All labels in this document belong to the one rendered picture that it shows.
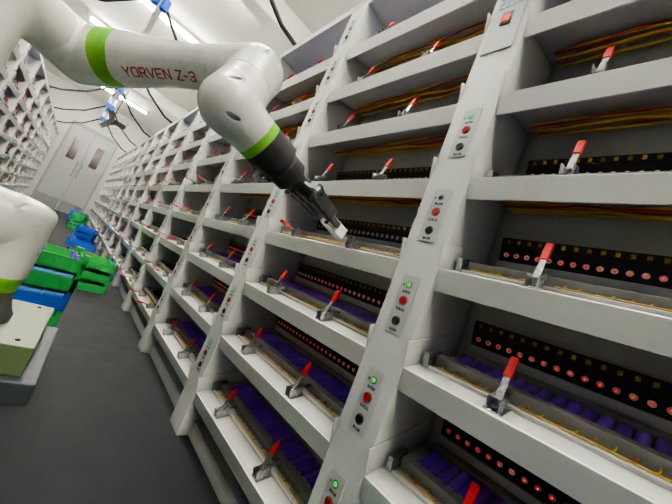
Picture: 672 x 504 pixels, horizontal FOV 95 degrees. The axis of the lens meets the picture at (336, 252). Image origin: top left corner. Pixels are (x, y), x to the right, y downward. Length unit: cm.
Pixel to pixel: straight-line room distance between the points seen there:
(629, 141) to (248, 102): 77
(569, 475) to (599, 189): 40
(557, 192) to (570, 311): 20
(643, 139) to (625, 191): 30
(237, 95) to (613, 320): 65
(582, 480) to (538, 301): 22
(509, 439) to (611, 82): 60
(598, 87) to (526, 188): 21
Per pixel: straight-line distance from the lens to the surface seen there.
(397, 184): 80
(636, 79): 75
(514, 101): 79
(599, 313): 56
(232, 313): 117
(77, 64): 95
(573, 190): 64
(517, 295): 58
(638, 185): 63
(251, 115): 61
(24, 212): 84
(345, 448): 70
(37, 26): 92
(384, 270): 71
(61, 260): 160
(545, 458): 55
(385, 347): 65
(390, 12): 162
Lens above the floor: 63
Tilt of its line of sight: 8 degrees up
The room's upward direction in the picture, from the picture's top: 22 degrees clockwise
